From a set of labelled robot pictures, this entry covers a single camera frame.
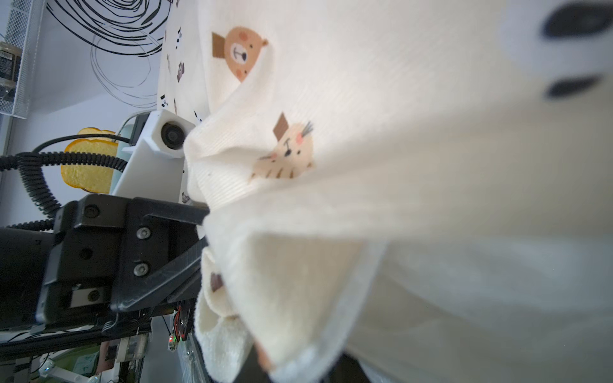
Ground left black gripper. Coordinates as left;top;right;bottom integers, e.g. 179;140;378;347
1;195;210;330

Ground cream animal-print pillow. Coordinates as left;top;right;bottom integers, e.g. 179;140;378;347
158;1;612;382

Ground white wire wall shelf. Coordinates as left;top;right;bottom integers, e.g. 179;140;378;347
1;0;46;119

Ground black coiled cable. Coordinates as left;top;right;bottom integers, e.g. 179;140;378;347
0;133;131;231

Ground dark jar in shelf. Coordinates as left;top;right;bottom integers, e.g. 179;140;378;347
0;41;22;102

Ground right toast slice toy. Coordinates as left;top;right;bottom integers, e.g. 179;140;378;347
61;137;118;194

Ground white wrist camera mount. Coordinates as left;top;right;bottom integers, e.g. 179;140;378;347
110;110;195;204

